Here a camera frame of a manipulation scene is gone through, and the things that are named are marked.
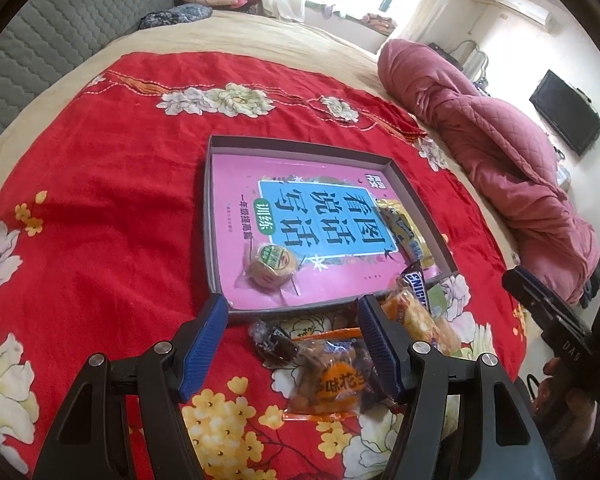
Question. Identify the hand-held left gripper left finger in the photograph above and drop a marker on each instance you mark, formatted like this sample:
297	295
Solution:
205	342

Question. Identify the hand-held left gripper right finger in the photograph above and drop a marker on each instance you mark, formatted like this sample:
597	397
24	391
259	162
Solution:
380	350

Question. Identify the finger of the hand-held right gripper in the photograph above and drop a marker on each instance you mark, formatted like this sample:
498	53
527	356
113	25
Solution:
545	310

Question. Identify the popcorn bar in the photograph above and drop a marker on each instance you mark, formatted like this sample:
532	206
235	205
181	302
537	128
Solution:
420	320

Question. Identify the orange-label peanut packet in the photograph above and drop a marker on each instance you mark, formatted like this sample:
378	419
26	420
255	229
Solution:
335	380

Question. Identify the dark chocolate bar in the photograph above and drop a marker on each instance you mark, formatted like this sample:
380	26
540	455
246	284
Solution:
417	280

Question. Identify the yellow snack bar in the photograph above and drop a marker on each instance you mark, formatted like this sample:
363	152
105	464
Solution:
405	230

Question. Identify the grey shallow cardboard box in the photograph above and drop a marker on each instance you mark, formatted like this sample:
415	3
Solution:
300	146

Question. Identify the person's right hand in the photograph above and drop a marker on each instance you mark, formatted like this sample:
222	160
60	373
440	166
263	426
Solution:
552	369

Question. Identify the dark candy in clear wrapper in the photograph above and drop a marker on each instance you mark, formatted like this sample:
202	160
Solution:
272	345

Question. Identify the round pastry with green label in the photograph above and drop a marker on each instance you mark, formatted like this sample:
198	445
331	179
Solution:
270	265

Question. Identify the pink book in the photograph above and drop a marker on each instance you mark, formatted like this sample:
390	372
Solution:
230	240

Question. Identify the red floral blanket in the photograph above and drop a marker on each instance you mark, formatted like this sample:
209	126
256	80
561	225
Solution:
105	185

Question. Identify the pink quilt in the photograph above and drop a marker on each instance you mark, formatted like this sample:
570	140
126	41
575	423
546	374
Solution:
480	135

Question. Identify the black television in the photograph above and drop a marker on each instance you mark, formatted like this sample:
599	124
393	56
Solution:
565	110

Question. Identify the white air conditioner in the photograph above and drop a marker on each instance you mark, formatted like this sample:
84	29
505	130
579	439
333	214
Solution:
522	6

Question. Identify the beige bed sheet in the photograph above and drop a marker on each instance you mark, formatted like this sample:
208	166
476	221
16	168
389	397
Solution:
280	40

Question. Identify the dark blue floral cloth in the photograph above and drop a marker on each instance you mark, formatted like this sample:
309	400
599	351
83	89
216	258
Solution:
175	16

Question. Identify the cloth on windowsill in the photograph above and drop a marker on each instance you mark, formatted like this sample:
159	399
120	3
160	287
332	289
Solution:
379	21

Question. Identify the grey quilted headboard cushion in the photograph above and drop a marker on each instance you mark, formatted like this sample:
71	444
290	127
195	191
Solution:
55	25

